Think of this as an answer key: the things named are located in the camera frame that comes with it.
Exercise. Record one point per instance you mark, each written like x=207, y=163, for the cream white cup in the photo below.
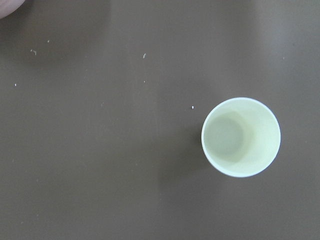
x=240, y=137

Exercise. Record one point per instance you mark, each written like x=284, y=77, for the pink bucket with ice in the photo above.
x=7, y=7

